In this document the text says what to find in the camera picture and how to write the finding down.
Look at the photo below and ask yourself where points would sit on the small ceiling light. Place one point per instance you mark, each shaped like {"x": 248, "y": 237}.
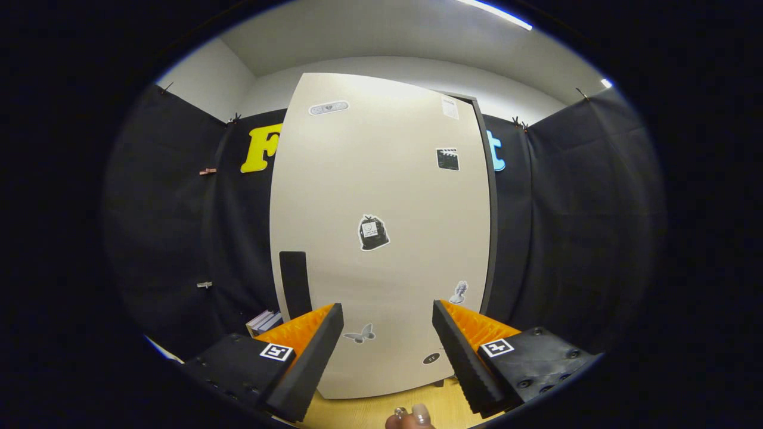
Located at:
{"x": 607, "y": 83}

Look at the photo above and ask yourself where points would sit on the grey shoe cabinet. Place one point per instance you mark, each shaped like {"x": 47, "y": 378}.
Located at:
{"x": 493, "y": 196}

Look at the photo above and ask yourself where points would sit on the black backdrop cloth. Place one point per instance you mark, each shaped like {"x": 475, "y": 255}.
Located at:
{"x": 167, "y": 238}

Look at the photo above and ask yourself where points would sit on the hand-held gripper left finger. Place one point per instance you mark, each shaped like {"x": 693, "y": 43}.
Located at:
{"x": 310, "y": 363}

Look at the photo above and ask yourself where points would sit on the pink cloth clip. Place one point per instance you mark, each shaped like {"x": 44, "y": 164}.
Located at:
{"x": 208, "y": 171}

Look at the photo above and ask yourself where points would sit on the long ceiling light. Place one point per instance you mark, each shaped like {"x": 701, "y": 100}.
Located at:
{"x": 495, "y": 13}

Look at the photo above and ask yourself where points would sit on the black cloth clip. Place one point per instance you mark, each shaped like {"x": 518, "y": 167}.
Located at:
{"x": 166, "y": 88}
{"x": 582, "y": 94}
{"x": 519, "y": 123}
{"x": 233, "y": 118}

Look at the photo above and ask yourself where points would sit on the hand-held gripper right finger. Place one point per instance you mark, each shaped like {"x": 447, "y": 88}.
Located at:
{"x": 465, "y": 363}

